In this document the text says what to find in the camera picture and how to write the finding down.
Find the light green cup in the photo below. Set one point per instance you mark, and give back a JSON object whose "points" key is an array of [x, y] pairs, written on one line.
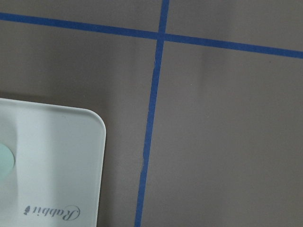
{"points": [[7, 161]]}

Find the cream rabbit tray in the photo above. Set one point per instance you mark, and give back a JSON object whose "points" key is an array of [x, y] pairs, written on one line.
{"points": [[58, 158]]}

